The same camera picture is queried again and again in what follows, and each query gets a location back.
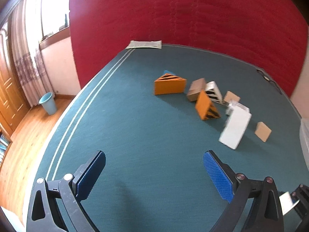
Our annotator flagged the tan wooden cube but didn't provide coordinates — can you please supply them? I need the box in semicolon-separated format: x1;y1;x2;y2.
255;122;272;142

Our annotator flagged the small orange striped wedge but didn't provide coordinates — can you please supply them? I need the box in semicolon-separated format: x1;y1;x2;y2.
195;90;221;120

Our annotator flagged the white striped wedge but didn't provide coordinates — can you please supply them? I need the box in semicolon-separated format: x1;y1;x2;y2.
205;81;223;104

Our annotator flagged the blue block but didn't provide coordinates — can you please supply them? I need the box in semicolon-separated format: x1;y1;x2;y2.
163;70;175;75

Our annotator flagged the white rectangular box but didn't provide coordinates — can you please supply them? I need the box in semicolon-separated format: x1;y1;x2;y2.
219;106;251;150

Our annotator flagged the tan wooden wedge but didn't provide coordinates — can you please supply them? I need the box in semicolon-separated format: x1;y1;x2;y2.
223;91;240;105

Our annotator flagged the light blue waste bin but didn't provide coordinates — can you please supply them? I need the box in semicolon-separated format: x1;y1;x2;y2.
39;92;57;115

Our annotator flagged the wooden door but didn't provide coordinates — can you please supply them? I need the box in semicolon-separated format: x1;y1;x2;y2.
1;28;30;136

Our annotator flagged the brown cardboard box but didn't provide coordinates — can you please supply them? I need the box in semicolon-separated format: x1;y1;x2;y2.
187;78;206;102

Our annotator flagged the green table mat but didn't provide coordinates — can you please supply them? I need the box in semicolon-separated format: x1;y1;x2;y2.
34;45;308;231

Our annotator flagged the black wristwatch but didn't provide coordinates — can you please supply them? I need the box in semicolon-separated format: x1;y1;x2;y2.
256;69;282;95

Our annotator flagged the large orange striped wedge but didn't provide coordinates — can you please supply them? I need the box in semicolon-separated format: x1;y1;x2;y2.
154;73;187;95

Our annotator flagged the patterned curtain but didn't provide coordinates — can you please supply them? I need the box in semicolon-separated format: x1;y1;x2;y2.
9;0;53;107

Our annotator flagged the white paper packet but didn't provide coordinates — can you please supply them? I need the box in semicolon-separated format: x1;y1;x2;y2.
126;40;162;49

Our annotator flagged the window with wooden sill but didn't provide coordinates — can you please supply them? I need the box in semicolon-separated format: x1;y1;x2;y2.
25;0;70;50

